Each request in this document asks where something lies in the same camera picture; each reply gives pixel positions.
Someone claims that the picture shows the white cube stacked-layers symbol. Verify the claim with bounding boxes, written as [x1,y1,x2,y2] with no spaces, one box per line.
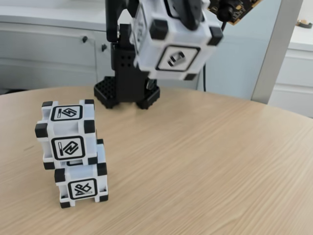
[131,0,224,81]

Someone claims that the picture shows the white cube crossed-lines symbol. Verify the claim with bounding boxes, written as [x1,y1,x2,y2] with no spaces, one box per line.
[54,139,109,209]

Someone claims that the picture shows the white cube zigzag-diamond symbol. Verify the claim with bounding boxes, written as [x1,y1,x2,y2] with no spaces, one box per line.
[35,99,97,170]

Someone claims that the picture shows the bare circuit board camera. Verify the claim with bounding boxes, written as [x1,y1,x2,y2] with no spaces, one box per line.
[207,0,261,26]

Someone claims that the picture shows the white drawer cabinet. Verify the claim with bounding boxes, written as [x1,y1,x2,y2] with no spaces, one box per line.
[268,23,313,118]

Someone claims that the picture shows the olive wrist band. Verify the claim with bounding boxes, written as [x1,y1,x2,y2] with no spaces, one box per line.
[296,19,313,28]

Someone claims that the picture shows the white pillar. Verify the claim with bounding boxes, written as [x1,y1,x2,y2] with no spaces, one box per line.
[250,0,304,105]

